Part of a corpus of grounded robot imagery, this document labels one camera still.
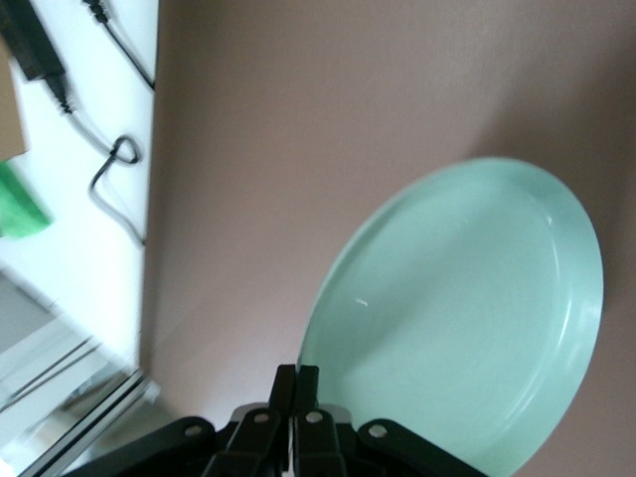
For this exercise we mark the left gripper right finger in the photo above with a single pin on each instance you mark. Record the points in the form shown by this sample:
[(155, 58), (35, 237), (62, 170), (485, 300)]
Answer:
[(320, 442)]

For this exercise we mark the brown cardboard piece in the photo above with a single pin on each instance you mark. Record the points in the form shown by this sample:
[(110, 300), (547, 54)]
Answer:
[(10, 109)]

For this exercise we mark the brown table cover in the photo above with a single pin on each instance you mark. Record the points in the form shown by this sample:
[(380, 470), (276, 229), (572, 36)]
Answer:
[(298, 149)]

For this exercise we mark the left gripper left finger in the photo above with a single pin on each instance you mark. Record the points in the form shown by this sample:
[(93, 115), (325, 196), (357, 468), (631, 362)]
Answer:
[(248, 442)]

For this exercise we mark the black power adapter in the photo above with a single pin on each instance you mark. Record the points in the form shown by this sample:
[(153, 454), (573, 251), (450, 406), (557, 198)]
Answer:
[(32, 45)]

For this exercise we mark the bright green object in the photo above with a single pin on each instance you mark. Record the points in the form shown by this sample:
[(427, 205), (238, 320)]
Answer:
[(20, 208)]

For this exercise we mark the pale green round plate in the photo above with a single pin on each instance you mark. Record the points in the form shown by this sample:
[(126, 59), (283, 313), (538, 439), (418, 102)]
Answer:
[(447, 308)]

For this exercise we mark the aluminium table rail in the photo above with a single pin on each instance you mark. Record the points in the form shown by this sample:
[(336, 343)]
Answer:
[(99, 417)]

